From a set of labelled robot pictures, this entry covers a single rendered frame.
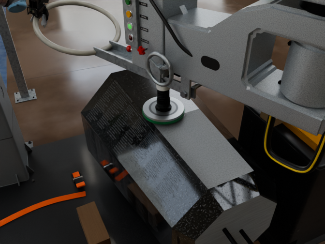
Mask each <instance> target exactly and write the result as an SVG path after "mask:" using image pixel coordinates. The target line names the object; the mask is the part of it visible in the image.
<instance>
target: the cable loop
mask: <svg viewBox="0 0 325 244"><path fill-rule="evenodd" d="M275 119H276V118H275V117H272V116H270V115H268V119H267V122H266V128H265V133H264V140H263V147H264V151H265V153H266V154H267V156H268V157H269V158H270V159H271V160H273V161H274V162H275V163H277V164H279V165H280V166H282V167H284V168H286V169H288V170H290V171H292V172H295V173H298V174H309V173H311V172H313V171H314V170H315V169H316V168H317V167H318V165H319V164H320V162H321V160H322V158H323V156H324V153H325V131H324V133H323V134H322V136H321V139H320V141H319V144H318V146H317V149H316V151H315V154H314V156H313V158H312V159H311V161H310V163H309V164H308V165H307V166H305V167H302V166H298V165H295V164H293V163H291V162H289V161H287V160H285V159H283V158H281V157H280V156H278V155H277V154H275V153H274V152H273V150H272V148H271V137H272V131H273V127H274V123H275Z"/></svg>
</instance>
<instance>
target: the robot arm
mask: <svg viewBox="0 0 325 244"><path fill-rule="evenodd" d="M48 2H49V0H29V5H28V6H27V4H26V0H0V6H4V7H7V9H8V11H9V12H11V13H19V12H22V11H24V10H25V9H26V8H27V13H28V14H31V15H32V18H31V19H30V21H31V22H32V21H33V18H34V16H35V17H36V18H39V19H40V18H42V21H41V26H42V25H43V26H44V28H45V27H46V25H47V21H48V17H49V13H48V10H47V8H46V5H45V3H48ZM28 8H29V12H28Z"/></svg>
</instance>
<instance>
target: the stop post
mask: <svg viewBox="0 0 325 244"><path fill-rule="evenodd" d="M0 34H1V37H2V40H3V43H4V47H5V50H6V53H7V56H8V59H9V62H10V65H11V68H12V71H13V74H14V77H15V80H16V83H17V86H18V90H19V92H15V93H14V95H15V103H16V104H17V103H22V102H26V101H30V100H35V99H37V98H36V93H35V89H31V90H28V88H27V85H26V82H25V78H24V75H23V72H22V68H21V65H20V62H19V59H18V55H17V52H16V49H15V45H14V42H13V39H12V35H11V32H10V29H9V26H8V22H7V19H6V16H5V13H4V9H3V6H0Z"/></svg>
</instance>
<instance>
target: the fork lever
mask: <svg viewBox="0 0 325 244"><path fill-rule="evenodd" d="M109 43H110V44H111V45H112V48H111V49H110V50H108V51H105V50H103V49H100V48H98V47H93V48H94V50H95V51H96V55H95V56H97V57H99V58H102V59H104V60H106V61H109V62H111V63H113V64H115V65H118V66H120V67H122V68H125V69H127V70H129V71H131V72H134V73H136V74H138V75H141V76H143V77H145V78H148V79H150V80H151V78H150V77H149V75H148V73H147V71H146V70H144V69H142V68H140V67H138V66H136V65H133V63H132V52H128V51H127V50H126V47H127V46H125V45H122V44H120V43H117V42H114V41H112V40H110V41H109ZM153 75H154V76H155V78H156V79H158V76H157V75H155V74H153ZM168 79H169V77H168V76H166V77H164V78H162V82H167V81H168ZM192 82H194V81H192ZM180 83H181V82H180V81H178V80H175V79H173V81H172V83H171V84H170V85H169V86H167V87H168V88H171V89H173V90H175V91H177V92H179V93H180V96H181V97H182V98H186V97H187V94H186V92H185V91H180ZM194 83H196V82H194ZM201 86H202V85H200V84H198V83H196V84H194V85H192V86H191V98H193V99H195V98H196V89H197V88H199V87H201Z"/></svg>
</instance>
